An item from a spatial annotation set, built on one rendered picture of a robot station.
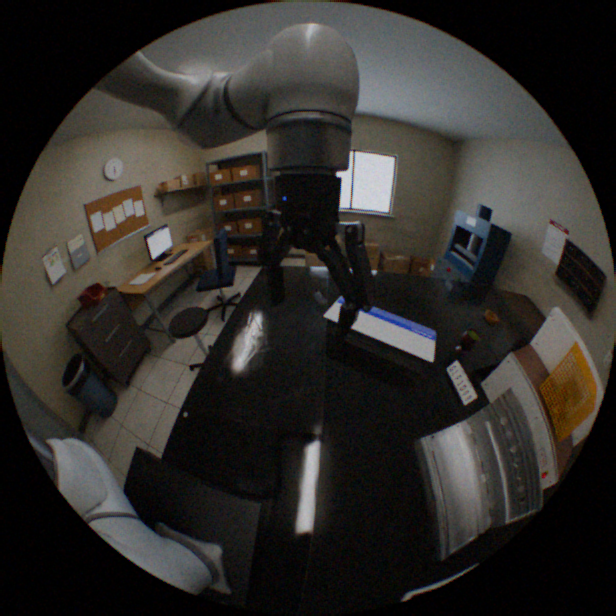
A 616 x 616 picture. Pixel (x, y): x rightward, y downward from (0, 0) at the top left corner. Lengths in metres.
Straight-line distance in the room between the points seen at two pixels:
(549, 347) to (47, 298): 3.33
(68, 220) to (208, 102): 2.37
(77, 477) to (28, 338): 2.09
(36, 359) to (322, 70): 2.56
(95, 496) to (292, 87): 0.59
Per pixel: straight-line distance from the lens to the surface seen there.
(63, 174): 2.69
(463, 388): 0.75
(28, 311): 2.44
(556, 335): 0.93
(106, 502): 0.47
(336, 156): 0.19
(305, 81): 0.20
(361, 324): 0.63
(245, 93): 0.24
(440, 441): 0.63
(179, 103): 0.29
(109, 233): 2.69
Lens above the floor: 1.43
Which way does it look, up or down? 39 degrees down
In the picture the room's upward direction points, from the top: straight up
